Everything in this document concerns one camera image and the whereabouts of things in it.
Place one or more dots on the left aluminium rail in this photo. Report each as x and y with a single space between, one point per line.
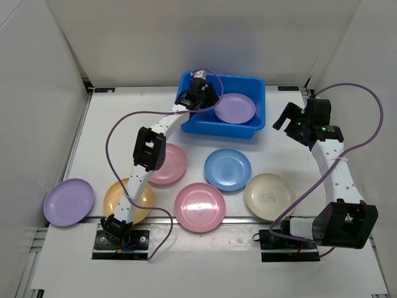
40 233

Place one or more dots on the pink plate front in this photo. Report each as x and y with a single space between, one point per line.
200 207

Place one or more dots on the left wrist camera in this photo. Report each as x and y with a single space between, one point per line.
199 74

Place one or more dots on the purple plate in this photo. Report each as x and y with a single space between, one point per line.
68 202
235 108

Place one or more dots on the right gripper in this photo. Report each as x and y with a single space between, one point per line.
291 112

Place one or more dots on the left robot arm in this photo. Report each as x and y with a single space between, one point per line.
149 154

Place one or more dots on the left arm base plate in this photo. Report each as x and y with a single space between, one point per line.
134 247

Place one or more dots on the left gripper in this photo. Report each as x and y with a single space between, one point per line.
213 95

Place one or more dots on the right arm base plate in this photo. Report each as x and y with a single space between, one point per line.
280 250

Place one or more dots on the cream plate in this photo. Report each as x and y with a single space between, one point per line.
268 195

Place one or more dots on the blue plate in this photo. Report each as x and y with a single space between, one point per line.
227 169

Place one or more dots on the pink plate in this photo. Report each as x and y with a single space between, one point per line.
200 207
174 166

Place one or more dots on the pink plate back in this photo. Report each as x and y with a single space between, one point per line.
174 166

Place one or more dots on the yellow plate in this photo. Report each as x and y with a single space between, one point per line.
114 194

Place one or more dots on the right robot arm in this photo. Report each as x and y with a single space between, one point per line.
346 221

